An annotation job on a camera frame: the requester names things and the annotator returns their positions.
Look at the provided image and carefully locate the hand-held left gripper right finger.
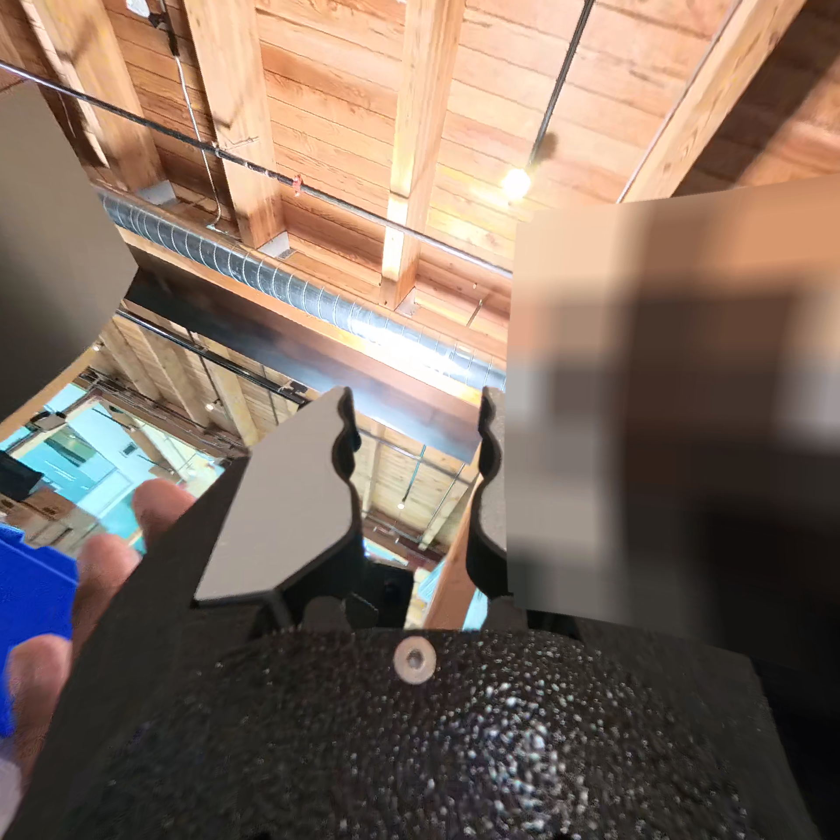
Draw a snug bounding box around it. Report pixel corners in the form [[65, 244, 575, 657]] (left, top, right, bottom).
[[466, 388, 513, 599]]

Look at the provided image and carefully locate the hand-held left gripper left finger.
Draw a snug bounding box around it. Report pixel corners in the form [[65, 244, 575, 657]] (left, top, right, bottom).
[[195, 388, 366, 605]]

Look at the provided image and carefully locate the wooden beam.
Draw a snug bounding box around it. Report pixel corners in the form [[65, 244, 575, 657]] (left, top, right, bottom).
[[420, 493, 484, 631]]

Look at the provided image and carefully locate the black steel ceiling beam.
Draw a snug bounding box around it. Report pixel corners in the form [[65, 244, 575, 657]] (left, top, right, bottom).
[[121, 243, 484, 463]]

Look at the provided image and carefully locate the row of blue plastic bins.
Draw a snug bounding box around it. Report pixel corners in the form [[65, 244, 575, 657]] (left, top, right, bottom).
[[0, 525, 82, 736]]

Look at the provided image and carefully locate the silver ventilation duct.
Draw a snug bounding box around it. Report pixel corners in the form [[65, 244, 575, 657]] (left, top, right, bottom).
[[99, 191, 510, 395]]

